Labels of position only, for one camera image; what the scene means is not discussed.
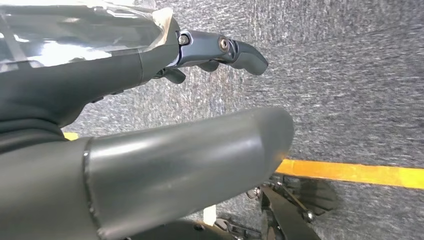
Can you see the yellow floor tape square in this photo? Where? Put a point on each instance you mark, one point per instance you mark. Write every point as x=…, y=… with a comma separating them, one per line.
x=348, y=172

